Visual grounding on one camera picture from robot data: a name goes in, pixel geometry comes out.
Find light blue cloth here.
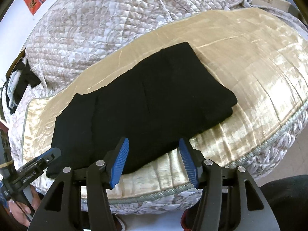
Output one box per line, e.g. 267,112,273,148
5,70,24,101

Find black pants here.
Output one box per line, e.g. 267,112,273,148
46,42,238,179

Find dark clothing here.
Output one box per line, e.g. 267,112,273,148
11,60,41,109

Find red slipper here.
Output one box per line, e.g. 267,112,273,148
180,209,200,231

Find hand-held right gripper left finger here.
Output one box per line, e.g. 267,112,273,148
27,137,130,231

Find floral quilted bedspread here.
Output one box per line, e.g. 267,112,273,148
0,0,308,216

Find person's leg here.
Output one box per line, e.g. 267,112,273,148
259,177,308,231

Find person's left hand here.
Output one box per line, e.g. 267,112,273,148
10,185,46,227

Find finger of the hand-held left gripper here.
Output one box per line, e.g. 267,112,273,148
18,147,62,174

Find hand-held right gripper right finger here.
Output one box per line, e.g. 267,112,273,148
178,138,281,231

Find cream satin blanket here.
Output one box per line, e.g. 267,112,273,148
23,7,308,201

